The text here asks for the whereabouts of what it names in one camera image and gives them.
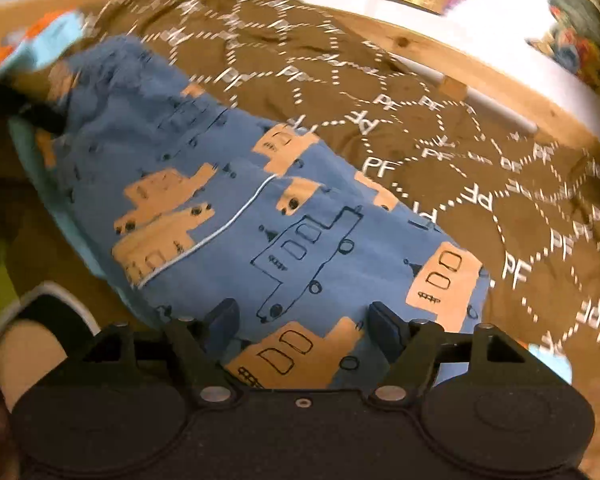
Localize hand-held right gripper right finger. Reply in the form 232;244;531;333
368;301;527;405

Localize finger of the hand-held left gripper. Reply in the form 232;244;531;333
0;73;70;135

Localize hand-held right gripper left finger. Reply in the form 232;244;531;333
84;299;242;405

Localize blue pants with orange print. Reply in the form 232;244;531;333
27;35;492;392

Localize colourful bedsheet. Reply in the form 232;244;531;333
0;9;575;391

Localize brown patterned blanket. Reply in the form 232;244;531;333
0;0;600;480

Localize person's leg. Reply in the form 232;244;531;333
0;327;70;413

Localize wooden bed frame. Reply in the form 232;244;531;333
0;0;600;163

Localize torn colourful wall poster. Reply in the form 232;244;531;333
527;0;600;103

